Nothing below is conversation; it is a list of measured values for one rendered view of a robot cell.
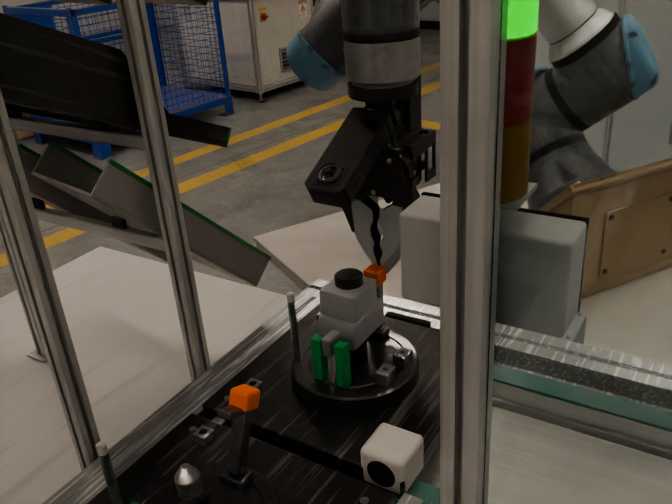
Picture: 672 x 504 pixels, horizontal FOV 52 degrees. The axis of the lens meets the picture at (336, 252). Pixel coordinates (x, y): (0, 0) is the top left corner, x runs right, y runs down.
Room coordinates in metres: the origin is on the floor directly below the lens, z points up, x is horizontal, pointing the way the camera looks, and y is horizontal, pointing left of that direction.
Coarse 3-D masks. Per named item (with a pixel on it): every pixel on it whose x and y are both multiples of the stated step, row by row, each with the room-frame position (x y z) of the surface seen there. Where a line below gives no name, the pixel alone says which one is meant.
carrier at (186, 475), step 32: (192, 416) 0.57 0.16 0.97; (96, 448) 0.42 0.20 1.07; (160, 448) 0.53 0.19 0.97; (192, 448) 0.52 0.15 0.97; (224, 448) 0.52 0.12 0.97; (256, 448) 0.52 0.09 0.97; (128, 480) 0.49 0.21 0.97; (160, 480) 0.46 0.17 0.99; (192, 480) 0.41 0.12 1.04; (224, 480) 0.45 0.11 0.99; (256, 480) 0.45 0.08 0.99; (288, 480) 0.47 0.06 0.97; (320, 480) 0.47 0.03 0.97; (352, 480) 0.47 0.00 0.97
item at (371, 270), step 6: (372, 264) 0.68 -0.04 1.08; (366, 270) 0.67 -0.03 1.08; (372, 270) 0.66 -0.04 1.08; (378, 270) 0.66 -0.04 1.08; (384, 270) 0.67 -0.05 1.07; (366, 276) 0.67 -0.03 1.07; (372, 276) 0.66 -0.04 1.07; (378, 276) 0.66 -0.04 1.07; (384, 276) 0.67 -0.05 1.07; (378, 282) 0.66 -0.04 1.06; (378, 288) 0.66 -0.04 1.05; (378, 294) 0.66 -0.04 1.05
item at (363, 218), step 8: (360, 200) 0.69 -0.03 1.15; (368, 200) 0.69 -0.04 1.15; (376, 200) 0.71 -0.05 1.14; (352, 208) 0.69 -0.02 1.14; (360, 208) 0.69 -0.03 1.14; (368, 208) 0.68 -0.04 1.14; (376, 208) 0.69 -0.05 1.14; (360, 216) 0.69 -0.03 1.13; (368, 216) 0.68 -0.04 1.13; (376, 216) 0.69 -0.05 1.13; (360, 224) 0.69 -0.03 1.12; (368, 224) 0.68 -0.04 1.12; (376, 224) 0.69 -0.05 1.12; (360, 232) 0.69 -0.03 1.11; (368, 232) 0.68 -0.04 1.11; (376, 232) 0.69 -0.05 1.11; (360, 240) 0.69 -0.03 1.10; (368, 240) 0.68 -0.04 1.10; (376, 240) 0.68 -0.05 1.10; (368, 248) 0.68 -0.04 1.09; (376, 248) 0.69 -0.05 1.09; (368, 256) 0.69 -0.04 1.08; (376, 256) 0.68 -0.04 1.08; (376, 264) 0.68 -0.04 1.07
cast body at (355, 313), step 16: (352, 272) 0.63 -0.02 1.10; (336, 288) 0.62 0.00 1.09; (352, 288) 0.61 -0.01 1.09; (368, 288) 0.62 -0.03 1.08; (320, 304) 0.62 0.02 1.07; (336, 304) 0.60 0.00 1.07; (352, 304) 0.59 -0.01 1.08; (368, 304) 0.61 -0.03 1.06; (320, 320) 0.61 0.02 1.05; (336, 320) 0.60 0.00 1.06; (352, 320) 0.59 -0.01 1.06; (368, 320) 0.61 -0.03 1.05; (336, 336) 0.59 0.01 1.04; (352, 336) 0.59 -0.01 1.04; (368, 336) 0.61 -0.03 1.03
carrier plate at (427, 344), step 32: (384, 320) 0.73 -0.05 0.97; (288, 352) 0.68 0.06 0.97; (288, 384) 0.61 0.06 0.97; (416, 384) 0.60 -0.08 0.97; (256, 416) 0.57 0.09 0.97; (288, 416) 0.56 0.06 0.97; (320, 416) 0.56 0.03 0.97; (352, 416) 0.55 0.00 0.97; (384, 416) 0.55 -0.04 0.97; (416, 416) 0.55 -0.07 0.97; (288, 448) 0.53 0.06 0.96; (320, 448) 0.51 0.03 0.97; (352, 448) 0.51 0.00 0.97
